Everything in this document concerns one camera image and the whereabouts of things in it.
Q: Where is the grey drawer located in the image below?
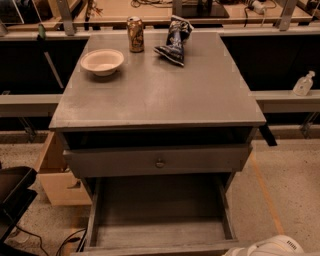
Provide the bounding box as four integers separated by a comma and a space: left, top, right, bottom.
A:
63, 144, 252, 178
72, 174, 248, 256

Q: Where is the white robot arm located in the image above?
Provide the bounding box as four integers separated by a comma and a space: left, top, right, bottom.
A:
222, 235, 304, 256

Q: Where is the grey wooden drawer cabinet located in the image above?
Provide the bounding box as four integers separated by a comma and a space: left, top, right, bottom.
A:
48, 30, 267, 201

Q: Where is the grey top drawer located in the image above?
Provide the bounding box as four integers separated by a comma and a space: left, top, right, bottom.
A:
63, 144, 252, 178

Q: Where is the blue crumpled chip bag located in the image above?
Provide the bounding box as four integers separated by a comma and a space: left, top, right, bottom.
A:
154, 15, 194, 66

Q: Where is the white paper bowl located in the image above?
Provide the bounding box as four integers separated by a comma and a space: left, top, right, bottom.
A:
80, 49, 124, 77

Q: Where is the gold drink can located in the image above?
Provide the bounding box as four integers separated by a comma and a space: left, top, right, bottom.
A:
127, 16, 144, 53

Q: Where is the light wooden box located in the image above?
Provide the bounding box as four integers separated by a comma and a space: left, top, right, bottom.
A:
34, 132, 92, 206

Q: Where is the clear hand sanitizer bottle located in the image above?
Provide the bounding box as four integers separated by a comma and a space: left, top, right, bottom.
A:
293, 71, 315, 96

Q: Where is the black plastic bin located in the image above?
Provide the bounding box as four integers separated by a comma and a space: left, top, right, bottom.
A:
0, 166, 37, 242

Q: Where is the black floor cable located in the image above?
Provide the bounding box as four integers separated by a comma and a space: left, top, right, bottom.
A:
13, 225, 88, 256

